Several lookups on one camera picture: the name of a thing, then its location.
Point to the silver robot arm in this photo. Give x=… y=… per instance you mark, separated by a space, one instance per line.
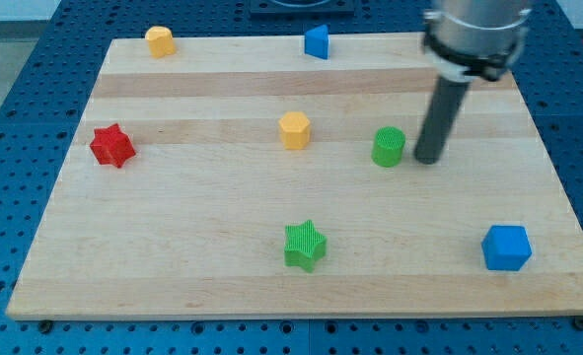
x=469 y=39

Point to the wooden board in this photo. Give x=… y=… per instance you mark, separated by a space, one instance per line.
x=193 y=226

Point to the yellow hexagon block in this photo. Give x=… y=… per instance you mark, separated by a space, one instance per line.
x=294 y=130

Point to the green star block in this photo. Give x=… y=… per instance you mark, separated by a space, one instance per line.
x=304 y=246

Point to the green cylinder block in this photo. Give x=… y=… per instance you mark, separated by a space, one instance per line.
x=388 y=145

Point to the blue triangle block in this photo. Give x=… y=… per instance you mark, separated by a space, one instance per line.
x=316 y=42

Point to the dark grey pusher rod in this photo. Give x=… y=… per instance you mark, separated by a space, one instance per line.
x=442 y=112

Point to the red star block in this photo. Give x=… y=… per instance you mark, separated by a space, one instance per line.
x=111 y=146

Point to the blue cube block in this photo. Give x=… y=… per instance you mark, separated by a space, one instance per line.
x=506 y=248

